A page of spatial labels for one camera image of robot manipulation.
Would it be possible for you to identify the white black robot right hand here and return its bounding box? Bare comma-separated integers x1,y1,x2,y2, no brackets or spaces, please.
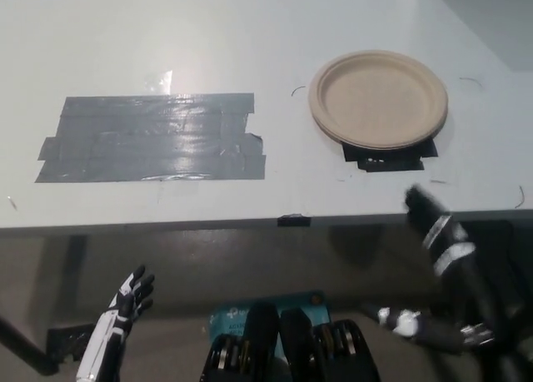
361,185,501,354

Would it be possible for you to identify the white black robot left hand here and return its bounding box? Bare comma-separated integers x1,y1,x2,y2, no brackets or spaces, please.
107,265,157,330

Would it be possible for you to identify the beige paper plate stack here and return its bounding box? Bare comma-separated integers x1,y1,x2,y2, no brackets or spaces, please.
307,51,450,151

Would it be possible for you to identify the dark table leg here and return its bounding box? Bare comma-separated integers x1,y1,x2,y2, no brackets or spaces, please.
65,234,90,329

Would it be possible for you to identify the teal cardboard box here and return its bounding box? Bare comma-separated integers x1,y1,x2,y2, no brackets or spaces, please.
207,290,335,360

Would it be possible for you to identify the black table foot bar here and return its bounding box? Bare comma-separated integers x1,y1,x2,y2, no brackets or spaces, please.
0,314,60,377

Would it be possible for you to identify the small black tape strip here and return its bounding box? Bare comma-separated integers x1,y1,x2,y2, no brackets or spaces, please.
276,212,313,228

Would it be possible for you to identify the grey duct tape patch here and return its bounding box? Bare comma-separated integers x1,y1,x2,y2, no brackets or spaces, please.
33,92,267,185

